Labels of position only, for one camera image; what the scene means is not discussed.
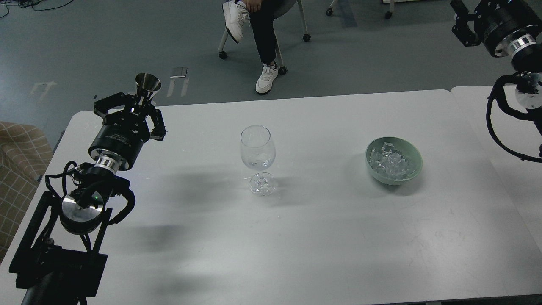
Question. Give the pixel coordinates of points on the beige checkered cushion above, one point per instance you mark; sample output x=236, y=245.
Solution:
x=25, y=155

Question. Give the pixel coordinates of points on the clear wine glass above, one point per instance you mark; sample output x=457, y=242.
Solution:
x=258, y=153

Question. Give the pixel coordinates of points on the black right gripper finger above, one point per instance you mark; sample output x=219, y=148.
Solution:
x=461, y=28

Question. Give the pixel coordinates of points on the clear ice cubes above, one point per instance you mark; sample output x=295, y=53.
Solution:
x=390, y=162

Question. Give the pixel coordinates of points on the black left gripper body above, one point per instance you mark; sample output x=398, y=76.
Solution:
x=123, y=133

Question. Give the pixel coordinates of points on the seated person in black trousers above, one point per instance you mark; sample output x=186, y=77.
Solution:
x=260, y=14

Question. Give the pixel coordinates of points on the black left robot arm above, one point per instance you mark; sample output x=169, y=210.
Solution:
x=58, y=260

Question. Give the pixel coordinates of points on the green bowl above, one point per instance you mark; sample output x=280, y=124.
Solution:
x=407, y=148

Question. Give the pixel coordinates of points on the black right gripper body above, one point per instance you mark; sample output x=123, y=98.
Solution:
x=497, y=19

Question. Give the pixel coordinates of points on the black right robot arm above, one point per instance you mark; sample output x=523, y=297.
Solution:
x=518, y=95

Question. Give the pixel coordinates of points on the steel cocktail jigger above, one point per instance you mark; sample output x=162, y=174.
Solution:
x=147, y=86

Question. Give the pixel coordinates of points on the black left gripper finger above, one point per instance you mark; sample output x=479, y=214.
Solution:
x=158, y=131
x=102, y=106

